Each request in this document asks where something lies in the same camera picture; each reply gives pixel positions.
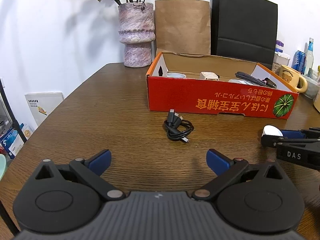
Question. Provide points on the brown paper bag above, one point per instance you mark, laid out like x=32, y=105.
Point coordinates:
x=182, y=27

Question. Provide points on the black light stand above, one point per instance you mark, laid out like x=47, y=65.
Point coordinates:
x=15, y=123

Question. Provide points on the clear purple-lidded food container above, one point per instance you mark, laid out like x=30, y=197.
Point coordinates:
x=280, y=62

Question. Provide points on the green plastic bucket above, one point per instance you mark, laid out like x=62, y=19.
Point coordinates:
x=2, y=167

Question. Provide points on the blue and white bag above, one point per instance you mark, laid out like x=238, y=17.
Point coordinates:
x=11, y=142

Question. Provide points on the clear glass bottle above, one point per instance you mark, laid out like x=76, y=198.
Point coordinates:
x=309, y=60

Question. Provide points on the white and orange bag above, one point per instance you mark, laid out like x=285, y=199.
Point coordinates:
x=27, y=130

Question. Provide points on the white flat box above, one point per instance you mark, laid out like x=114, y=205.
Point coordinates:
x=42, y=105

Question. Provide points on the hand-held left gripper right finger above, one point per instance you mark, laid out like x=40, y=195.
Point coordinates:
x=217, y=163

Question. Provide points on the beige thermos jug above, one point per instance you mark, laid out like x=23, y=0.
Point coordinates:
x=317, y=107

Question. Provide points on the clear plastic cup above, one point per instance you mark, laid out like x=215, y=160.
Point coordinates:
x=311, y=87

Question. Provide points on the blue drink can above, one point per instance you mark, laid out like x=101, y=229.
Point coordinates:
x=298, y=62

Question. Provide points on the black paper bag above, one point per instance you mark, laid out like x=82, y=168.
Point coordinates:
x=245, y=25

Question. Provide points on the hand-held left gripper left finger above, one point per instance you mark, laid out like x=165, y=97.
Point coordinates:
x=101, y=161

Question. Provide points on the red cardboard box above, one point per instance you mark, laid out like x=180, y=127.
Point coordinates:
x=200, y=102

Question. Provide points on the pink marbled vase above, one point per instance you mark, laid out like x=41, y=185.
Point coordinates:
x=136, y=30

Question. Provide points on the white and yellow charger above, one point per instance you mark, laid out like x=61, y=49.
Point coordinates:
x=209, y=75

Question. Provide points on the white cup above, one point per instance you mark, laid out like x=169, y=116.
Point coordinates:
x=175, y=75

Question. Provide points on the yellow bear mug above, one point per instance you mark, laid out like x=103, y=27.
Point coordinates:
x=288, y=76

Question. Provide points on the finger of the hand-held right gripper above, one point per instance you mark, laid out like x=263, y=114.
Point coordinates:
x=270, y=141
x=295, y=133

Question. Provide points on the white wipes packet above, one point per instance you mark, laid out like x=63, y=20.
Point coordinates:
x=237, y=81

